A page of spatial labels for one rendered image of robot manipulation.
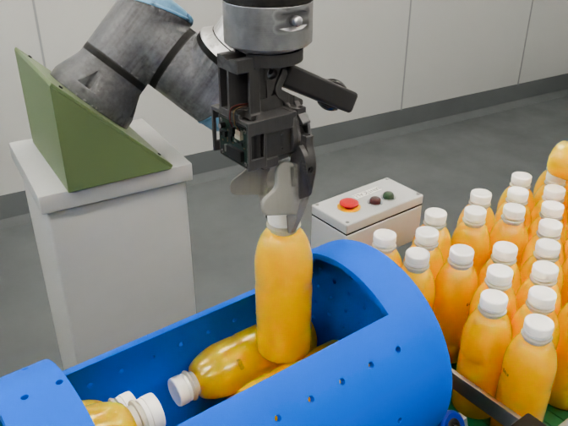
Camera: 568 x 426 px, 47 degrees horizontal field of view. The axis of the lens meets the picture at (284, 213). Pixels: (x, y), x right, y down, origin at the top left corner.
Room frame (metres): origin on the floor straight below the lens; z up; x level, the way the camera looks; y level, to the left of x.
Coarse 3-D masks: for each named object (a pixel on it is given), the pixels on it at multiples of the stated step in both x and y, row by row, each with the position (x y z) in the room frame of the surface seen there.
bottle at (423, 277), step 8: (408, 272) 0.87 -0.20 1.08; (416, 272) 0.87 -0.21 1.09; (424, 272) 0.87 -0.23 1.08; (416, 280) 0.86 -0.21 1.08; (424, 280) 0.86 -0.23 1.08; (432, 280) 0.87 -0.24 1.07; (424, 288) 0.85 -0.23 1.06; (432, 288) 0.86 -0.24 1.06; (424, 296) 0.85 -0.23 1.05; (432, 296) 0.86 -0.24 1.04; (432, 304) 0.86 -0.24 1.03
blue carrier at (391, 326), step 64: (320, 256) 0.69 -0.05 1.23; (384, 256) 0.68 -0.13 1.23; (192, 320) 0.68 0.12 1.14; (320, 320) 0.77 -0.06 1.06; (384, 320) 0.59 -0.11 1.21; (0, 384) 0.47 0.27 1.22; (64, 384) 0.46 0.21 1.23; (128, 384) 0.62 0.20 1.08; (256, 384) 0.48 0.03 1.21; (320, 384) 0.51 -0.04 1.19; (384, 384) 0.54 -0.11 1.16; (448, 384) 0.58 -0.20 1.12
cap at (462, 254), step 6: (456, 246) 0.90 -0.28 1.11; (462, 246) 0.90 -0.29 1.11; (468, 246) 0.90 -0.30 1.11; (450, 252) 0.89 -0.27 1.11; (456, 252) 0.88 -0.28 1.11; (462, 252) 0.88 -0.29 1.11; (468, 252) 0.88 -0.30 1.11; (450, 258) 0.89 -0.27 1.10; (456, 258) 0.88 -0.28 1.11; (462, 258) 0.87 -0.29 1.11; (468, 258) 0.87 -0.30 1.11; (456, 264) 0.88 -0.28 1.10; (462, 264) 0.87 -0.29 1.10; (468, 264) 0.88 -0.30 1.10
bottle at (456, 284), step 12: (444, 276) 0.88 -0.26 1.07; (456, 276) 0.87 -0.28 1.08; (468, 276) 0.87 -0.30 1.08; (444, 288) 0.87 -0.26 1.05; (456, 288) 0.86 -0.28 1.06; (468, 288) 0.86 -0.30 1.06; (444, 300) 0.87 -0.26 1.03; (456, 300) 0.86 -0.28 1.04; (468, 300) 0.86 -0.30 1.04; (444, 312) 0.87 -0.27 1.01; (456, 312) 0.86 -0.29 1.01; (444, 324) 0.86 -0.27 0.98; (456, 324) 0.86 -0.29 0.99; (444, 336) 0.86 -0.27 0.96; (456, 336) 0.86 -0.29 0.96; (456, 348) 0.86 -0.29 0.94; (456, 360) 0.86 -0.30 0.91
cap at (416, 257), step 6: (408, 252) 0.88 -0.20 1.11; (414, 252) 0.88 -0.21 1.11; (420, 252) 0.88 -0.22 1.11; (426, 252) 0.88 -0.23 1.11; (408, 258) 0.87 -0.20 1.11; (414, 258) 0.87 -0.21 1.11; (420, 258) 0.87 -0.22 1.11; (426, 258) 0.87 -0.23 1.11; (408, 264) 0.87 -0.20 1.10; (414, 264) 0.87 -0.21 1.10; (420, 264) 0.86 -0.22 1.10; (426, 264) 0.87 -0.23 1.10
